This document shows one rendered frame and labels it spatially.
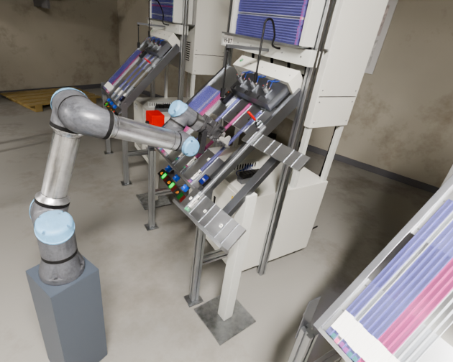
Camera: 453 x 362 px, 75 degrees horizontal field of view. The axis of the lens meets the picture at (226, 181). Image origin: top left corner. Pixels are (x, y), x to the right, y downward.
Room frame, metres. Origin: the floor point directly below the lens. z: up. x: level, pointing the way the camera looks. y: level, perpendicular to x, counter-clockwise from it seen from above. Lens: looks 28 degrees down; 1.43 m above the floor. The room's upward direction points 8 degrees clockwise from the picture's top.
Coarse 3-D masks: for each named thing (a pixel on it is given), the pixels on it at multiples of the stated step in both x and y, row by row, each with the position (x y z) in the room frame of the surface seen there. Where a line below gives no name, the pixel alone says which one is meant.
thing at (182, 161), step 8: (176, 152) 1.52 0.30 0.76; (208, 152) 1.40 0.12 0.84; (184, 160) 1.43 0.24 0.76; (200, 160) 1.38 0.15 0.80; (208, 160) 1.35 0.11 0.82; (216, 160) 1.32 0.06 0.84; (184, 168) 1.37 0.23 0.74; (192, 168) 1.35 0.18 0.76; (200, 168) 1.32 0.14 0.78; (208, 168) 1.30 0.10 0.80; (216, 168) 1.27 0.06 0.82; (184, 176) 1.33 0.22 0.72; (192, 176) 1.30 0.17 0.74; (200, 176) 1.28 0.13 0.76; (192, 184) 1.25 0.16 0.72
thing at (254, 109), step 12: (228, 72) 1.97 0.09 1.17; (216, 84) 1.91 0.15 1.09; (228, 84) 1.85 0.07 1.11; (288, 96) 1.49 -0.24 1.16; (216, 108) 1.69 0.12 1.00; (240, 108) 1.59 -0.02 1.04; (252, 108) 1.54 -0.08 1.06; (276, 108) 1.45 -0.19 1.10; (228, 120) 1.55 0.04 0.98; (240, 120) 1.50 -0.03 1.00; (264, 120) 1.42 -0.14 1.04
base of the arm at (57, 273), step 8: (72, 256) 0.76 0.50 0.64; (80, 256) 0.80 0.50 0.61; (40, 264) 0.73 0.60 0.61; (48, 264) 0.71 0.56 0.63; (56, 264) 0.72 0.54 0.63; (64, 264) 0.73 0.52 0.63; (72, 264) 0.75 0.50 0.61; (80, 264) 0.79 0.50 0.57; (40, 272) 0.72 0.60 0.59; (48, 272) 0.71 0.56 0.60; (56, 272) 0.72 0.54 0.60; (64, 272) 0.72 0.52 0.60; (72, 272) 0.74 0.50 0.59; (80, 272) 0.76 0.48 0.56; (48, 280) 0.70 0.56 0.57; (56, 280) 0.70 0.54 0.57; (64, 280) 0.71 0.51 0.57; (72, 280) 0.73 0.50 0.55
